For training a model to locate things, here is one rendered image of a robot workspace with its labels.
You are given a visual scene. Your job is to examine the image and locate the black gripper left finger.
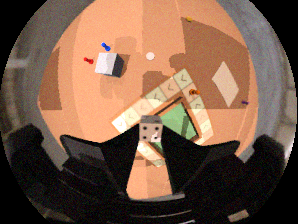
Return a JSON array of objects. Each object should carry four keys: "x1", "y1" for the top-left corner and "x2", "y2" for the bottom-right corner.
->
[{"x1": 60, "y1": 123, "x2": 140, "y2": 196}]

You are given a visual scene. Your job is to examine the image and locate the red game pawn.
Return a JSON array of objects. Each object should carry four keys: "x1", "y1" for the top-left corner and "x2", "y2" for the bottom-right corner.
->
[{"x1": 84, "y1": 57, "x2": 94, "y2": 64}]

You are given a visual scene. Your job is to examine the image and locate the tan game board with wooden tray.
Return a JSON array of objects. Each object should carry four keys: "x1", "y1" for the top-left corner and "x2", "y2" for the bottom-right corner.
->
[{"x1": 112, "y1": 68, "x2": 214, "y2": 167}]

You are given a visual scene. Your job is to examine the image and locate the orange pawn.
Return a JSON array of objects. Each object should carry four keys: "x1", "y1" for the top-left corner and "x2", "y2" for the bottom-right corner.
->
[{"x1": 189, "y1": 89, "x2": 200, "y2": 95}]

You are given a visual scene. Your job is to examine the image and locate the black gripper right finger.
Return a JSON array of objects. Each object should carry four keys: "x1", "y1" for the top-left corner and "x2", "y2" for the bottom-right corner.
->
[{"x1": 161, "y1": 124, "x2": 241, "y2": 196}]

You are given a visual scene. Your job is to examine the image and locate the beige square game board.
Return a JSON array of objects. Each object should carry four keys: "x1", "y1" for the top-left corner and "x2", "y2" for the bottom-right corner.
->
[{"x1": 108, "y1": 64, "x2": 216, "y2": 168}]

